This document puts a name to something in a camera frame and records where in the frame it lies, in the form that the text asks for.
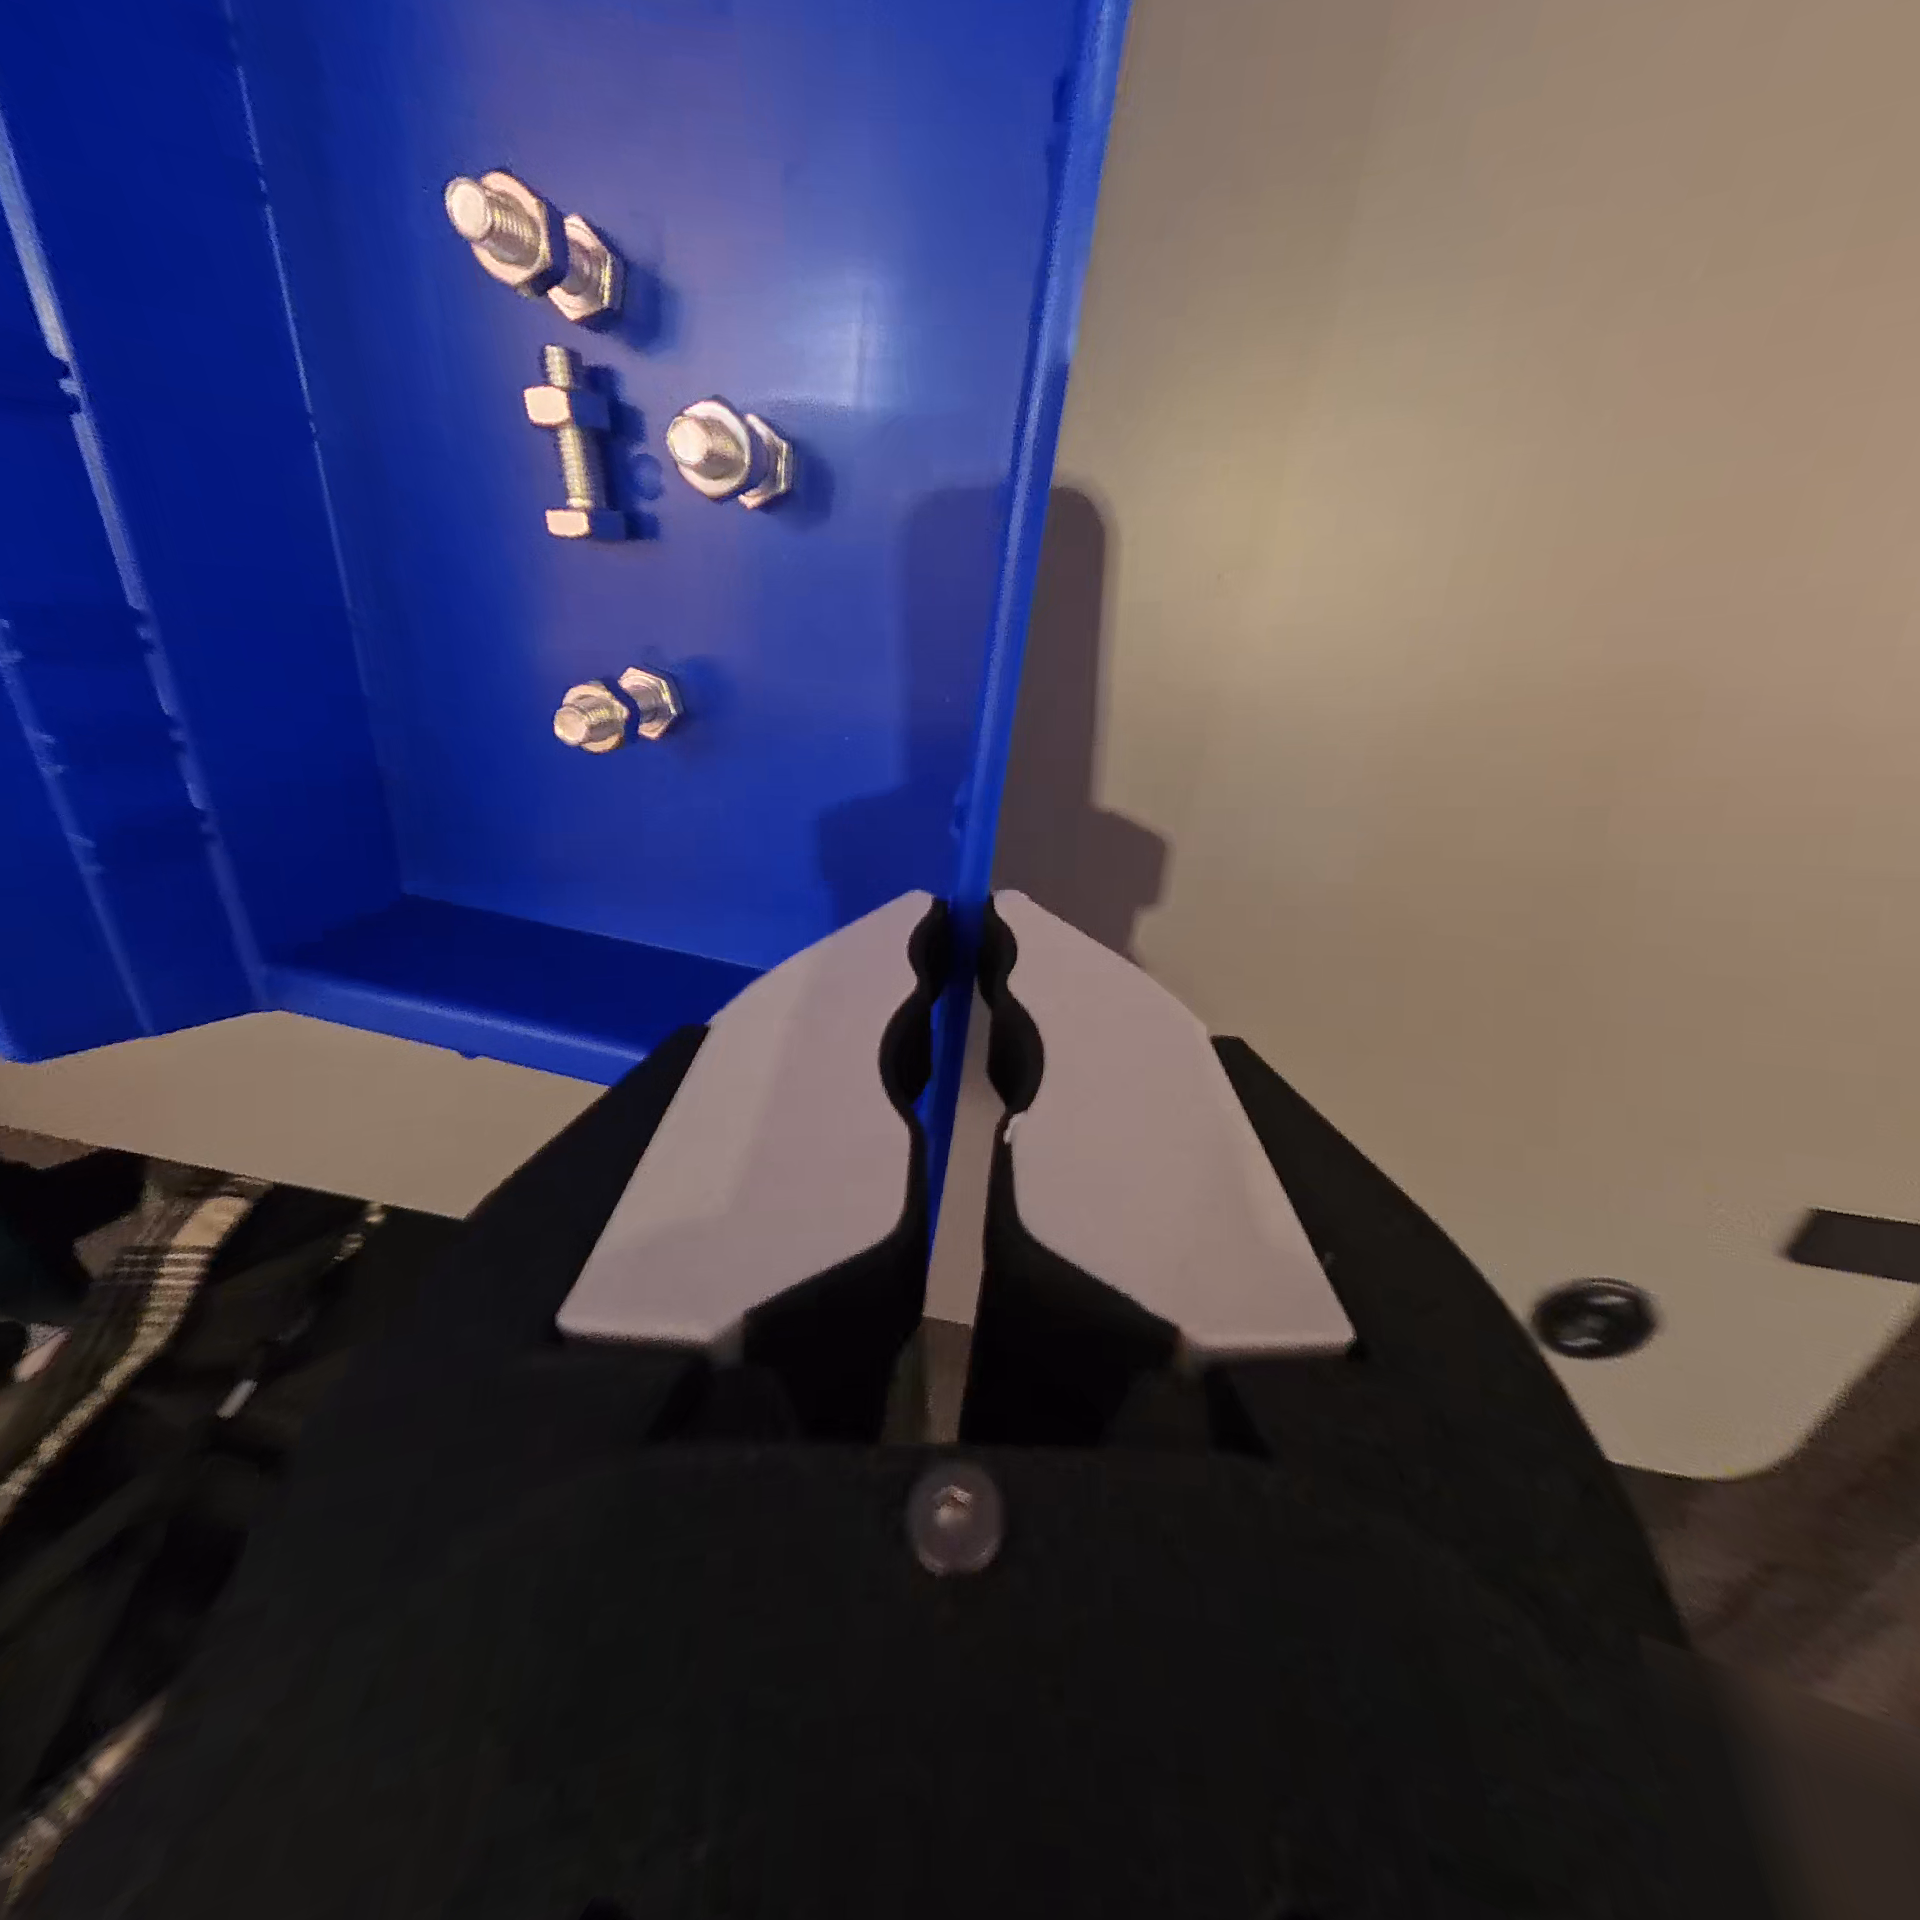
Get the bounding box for black table grommet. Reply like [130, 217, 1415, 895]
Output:
[1535, 1277, 1660, 1361]

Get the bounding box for silver hex bolt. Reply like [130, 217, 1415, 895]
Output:
[551, 663, 686, 756]
[522, 346, 630, 543]
[447, 169, 627, 328]
[663, 399, 799, 512]

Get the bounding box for blue plastic parts bin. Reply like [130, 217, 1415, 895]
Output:
[0, 0, 1135, 1249]

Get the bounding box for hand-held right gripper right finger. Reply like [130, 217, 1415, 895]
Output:
[977, 888, 1360, 1364]

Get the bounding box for person's plaid shirt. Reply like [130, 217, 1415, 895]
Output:
[0, 1161, 384, 1864]

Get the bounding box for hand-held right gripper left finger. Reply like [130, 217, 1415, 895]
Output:
[558, 888, 944, 1361]

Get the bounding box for person's black trousers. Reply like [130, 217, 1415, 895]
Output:
[0, 1201, 452, 1801]

